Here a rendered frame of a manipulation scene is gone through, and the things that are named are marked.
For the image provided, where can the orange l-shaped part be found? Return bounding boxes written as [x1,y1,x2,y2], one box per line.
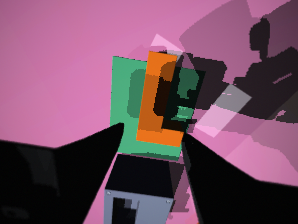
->
[136,51,184,147]

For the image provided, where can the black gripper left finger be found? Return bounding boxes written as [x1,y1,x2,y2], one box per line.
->
[0,122,124,224]

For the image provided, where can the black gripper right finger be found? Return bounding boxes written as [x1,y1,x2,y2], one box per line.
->
[181,133,298,224]

